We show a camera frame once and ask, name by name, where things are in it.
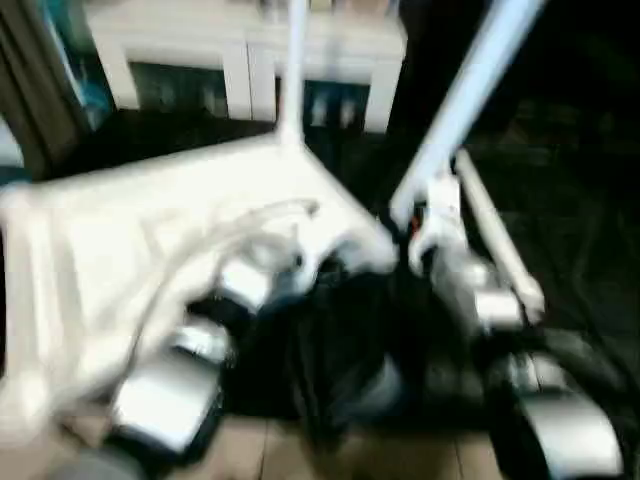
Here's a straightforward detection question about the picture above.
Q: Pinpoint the white plastic table leg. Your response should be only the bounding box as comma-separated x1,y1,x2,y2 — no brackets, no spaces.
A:
276,0,310,146
388,0,549,226
453,149,546,324

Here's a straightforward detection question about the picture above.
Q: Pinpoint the white plastic table top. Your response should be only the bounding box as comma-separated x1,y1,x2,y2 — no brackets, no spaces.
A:
0,132,401,441

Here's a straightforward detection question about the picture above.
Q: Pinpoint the black plastic mat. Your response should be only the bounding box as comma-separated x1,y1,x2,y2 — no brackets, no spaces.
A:
0,107,640,436

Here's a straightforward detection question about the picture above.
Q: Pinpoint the white cabinet with glass doors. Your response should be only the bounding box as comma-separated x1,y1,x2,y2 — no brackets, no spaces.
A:
84,0,409,131

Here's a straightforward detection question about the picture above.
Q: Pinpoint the teal plastic stool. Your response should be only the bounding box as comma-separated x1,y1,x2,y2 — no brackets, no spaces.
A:
59,14,111,121

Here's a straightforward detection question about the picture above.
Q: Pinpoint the grey curtain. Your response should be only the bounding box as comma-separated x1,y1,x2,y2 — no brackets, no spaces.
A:
0,0,86,161

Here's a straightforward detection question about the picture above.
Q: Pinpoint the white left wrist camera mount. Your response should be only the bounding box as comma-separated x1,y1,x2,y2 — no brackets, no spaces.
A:
279,222,346,287

